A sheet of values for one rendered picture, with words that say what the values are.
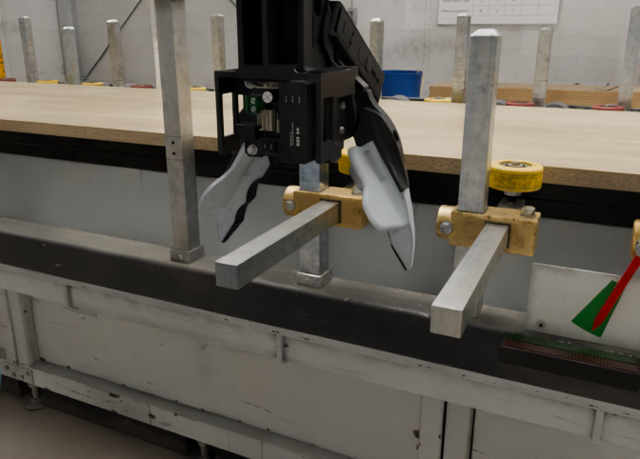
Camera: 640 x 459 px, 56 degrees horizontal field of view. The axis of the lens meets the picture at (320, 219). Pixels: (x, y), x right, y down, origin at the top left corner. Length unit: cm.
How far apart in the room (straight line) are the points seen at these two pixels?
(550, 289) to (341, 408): 68
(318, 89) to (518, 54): 761
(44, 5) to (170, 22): 972
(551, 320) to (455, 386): 21
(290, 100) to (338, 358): 75
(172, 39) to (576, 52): 710
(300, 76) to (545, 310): 61
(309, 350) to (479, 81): 54
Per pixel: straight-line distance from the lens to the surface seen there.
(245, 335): 113
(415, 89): 649
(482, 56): 83
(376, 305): 93
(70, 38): 280
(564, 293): 87
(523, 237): 85
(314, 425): 147
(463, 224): 86
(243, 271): 68
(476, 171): 84
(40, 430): 200
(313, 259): 97
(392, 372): 103
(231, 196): 45
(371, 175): 40
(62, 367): 195
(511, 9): 793
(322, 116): 35
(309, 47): 37
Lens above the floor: 110
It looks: 17 degrees down
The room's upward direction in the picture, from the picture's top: straight up
